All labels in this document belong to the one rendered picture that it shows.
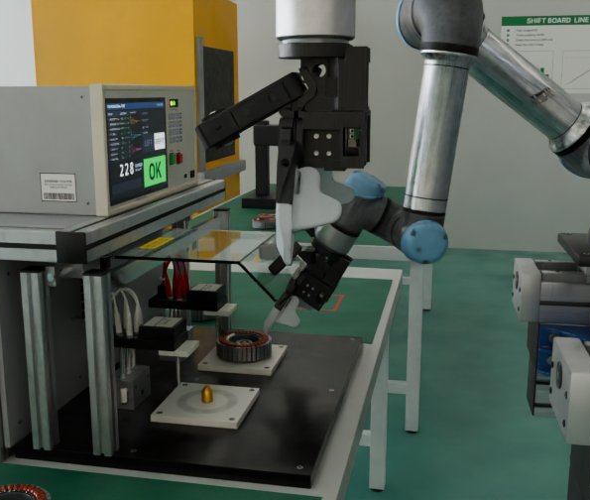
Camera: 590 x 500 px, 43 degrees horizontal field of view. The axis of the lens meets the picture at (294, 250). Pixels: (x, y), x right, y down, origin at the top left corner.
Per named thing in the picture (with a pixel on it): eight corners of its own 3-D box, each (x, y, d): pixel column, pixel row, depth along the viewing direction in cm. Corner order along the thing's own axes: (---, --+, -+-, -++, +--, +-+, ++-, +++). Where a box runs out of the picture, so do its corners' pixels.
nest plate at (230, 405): (260, 394, 138) (259, 387, 137) (237, 430, 123) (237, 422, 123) (181, 388, 140) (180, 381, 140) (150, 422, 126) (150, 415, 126)
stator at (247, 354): (278, 347, 159) (278, 330, 158) (261, 366, 148) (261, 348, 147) (228, 343, 162) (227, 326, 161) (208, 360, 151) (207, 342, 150)
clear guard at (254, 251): (306, 266, 134) (306, 233, 133) (277, 302, 111) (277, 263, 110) (134, 258, 141) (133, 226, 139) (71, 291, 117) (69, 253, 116)
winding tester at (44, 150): (197, 185, 161) (195, 85, 157) (108, 216, 119) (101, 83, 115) (31, 180, 169) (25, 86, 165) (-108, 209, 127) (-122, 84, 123)
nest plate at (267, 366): (288, 350, 161) (288, 344, 160) (271, 376, 146) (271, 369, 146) (219, 345, 164) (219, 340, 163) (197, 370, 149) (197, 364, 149)
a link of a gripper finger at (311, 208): (336, 254, 66) (344, 161, 69) (269, 252, 67) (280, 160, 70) (339, 267, 68) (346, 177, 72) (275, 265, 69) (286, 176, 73)
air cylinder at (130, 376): (151, 393, 138) (150, 364, 137) (134, 410, 131) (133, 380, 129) (125, 391, 139) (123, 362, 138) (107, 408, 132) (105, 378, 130)
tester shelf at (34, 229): (225, 198, 172) (225, 179, 171) (86, 264, 107) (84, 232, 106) (48, 193, 181) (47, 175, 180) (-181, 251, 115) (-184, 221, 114)
